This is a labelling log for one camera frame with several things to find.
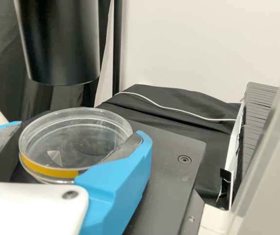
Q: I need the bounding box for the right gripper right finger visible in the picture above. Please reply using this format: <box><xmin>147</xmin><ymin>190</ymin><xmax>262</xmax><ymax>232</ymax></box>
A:
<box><xmin>75</xmin><ymin>130</ymin><xmax>153</xmax><ymax>235</ymax></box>

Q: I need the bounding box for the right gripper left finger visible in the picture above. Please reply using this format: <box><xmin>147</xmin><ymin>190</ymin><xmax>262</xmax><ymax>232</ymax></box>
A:
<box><xmin>0</xmin><ymin>121</ymin><xmax>23</xmax><ymax>182</ymax></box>

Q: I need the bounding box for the petri dish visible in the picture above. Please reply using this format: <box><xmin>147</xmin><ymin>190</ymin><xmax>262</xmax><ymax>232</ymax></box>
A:
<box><xmin>18</xmin><ymin>107</ymin><xmax>133</xmax><ymax>185</ymax></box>

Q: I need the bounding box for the cream microscope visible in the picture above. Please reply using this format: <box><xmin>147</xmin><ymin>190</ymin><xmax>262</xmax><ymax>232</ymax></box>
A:
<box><xmin>0</xmin><ymin>0</ymin><xmax>280</xmax><ymax>235</ymax></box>

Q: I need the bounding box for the black platform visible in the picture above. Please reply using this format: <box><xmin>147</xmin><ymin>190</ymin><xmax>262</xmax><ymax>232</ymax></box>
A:
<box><xmin>236</xmin><ymin>82</ymin><xmax>279</xmax><ymax>196</ymax></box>

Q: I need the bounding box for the white cable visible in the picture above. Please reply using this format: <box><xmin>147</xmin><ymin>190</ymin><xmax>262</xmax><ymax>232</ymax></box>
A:
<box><xmin>114</xmin><ymin>92</ymin><xmax>237</xmax><ymax>123</ymax></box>

